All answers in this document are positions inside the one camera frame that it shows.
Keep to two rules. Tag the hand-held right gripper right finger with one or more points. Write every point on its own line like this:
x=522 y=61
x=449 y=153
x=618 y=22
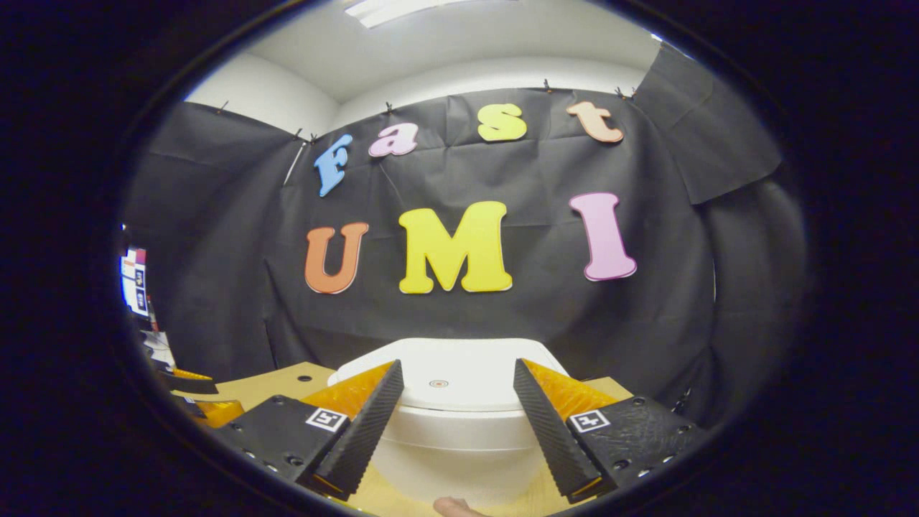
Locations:
x=546 y=431

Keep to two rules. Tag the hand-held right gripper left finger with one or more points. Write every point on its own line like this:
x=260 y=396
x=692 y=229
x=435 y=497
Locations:
x=370 y=427

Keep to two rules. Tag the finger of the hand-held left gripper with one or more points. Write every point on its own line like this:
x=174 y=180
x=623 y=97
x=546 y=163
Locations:
x=219 y=413
x=190 y=386

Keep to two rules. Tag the white desktop garbage bin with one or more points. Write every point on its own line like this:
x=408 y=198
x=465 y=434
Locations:
x=459 y=431

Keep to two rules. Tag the wooden desktop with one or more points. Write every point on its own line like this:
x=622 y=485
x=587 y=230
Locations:
x=266 y=384

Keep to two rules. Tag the computer monitor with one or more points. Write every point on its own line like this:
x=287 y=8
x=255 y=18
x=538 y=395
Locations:
x=135 y=283

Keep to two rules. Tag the black backdrop cloth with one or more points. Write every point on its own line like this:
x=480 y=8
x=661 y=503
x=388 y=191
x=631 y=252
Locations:
x=215 y=237

